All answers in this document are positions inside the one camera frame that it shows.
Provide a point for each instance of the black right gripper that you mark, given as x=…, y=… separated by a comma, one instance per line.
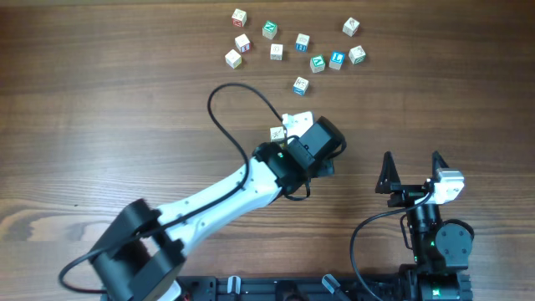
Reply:
x=389, y=184

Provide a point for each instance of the yellow edged wooden block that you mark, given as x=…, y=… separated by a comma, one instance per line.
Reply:
x=278, y=134

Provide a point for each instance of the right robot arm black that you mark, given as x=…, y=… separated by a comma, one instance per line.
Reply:
x=441, y=248

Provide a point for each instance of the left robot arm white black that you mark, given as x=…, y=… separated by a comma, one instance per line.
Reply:
x=141, y=253

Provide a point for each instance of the blue X B wooden block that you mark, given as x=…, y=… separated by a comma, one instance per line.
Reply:
x=300, y=86

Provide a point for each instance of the green V wooden block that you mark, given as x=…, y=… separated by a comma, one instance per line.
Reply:
x=317, y=64

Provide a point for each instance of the blue L wooden block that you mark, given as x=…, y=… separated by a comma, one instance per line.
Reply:
x=336, y=60

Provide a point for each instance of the green Z wooden block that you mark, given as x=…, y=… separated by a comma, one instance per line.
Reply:
x=357, y=55

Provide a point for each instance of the green side plain wooden block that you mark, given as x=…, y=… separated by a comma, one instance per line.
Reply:
x=276, y=52

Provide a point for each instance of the blue H wooden block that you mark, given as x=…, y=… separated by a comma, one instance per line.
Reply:
x=302, y=42

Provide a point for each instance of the yellow O wooden block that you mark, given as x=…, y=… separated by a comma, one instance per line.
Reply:
x=233, y=58

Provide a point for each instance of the green N wooden block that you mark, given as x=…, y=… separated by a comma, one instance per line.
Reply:
x=269, y=29

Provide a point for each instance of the red 6 wooden block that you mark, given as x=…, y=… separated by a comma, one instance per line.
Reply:
x=351, y=26

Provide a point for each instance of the red I wooden block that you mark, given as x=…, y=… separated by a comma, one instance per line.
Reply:
x=243, y=43

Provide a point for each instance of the red top left wooden block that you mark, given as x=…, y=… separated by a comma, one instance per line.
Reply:
x=239, y=18

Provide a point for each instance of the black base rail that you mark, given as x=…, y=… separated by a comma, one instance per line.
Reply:
x=396, y=286

